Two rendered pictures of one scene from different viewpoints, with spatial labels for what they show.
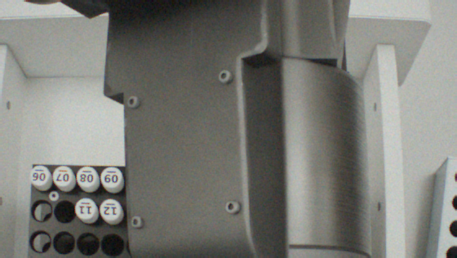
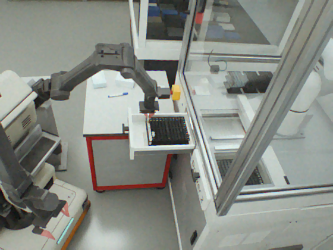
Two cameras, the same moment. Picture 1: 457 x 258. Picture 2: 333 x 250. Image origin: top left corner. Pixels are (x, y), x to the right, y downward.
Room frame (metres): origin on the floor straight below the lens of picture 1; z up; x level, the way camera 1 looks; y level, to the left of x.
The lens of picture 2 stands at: (0.29, 1.05, 2.02)
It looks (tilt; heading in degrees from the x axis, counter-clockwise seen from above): 46 degrees down; 256
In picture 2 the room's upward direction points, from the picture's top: 10 degrees clockwise
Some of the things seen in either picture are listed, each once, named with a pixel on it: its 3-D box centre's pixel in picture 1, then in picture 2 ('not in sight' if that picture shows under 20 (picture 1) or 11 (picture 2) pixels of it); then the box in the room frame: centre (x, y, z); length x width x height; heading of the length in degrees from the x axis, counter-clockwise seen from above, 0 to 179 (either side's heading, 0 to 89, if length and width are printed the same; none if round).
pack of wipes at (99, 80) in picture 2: not in sight; (98, 78); (0.42, -0.56, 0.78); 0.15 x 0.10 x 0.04; 102
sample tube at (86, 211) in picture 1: (91, 218); not in sight; (0.10, 0.08, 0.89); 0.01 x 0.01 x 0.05
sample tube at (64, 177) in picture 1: (69, 186); not in sight; (0.12, 0.09, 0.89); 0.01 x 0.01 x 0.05
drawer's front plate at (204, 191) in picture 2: not in sight; (200, 178); (-0.11, 0.34, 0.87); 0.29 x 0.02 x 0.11; 91
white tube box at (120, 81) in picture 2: not in sight; (125, 80); (0.23, -0.54, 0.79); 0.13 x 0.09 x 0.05; 166
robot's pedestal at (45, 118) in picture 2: not in sight; (40, 127); (0.88, -0.47, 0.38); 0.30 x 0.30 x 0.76; 4
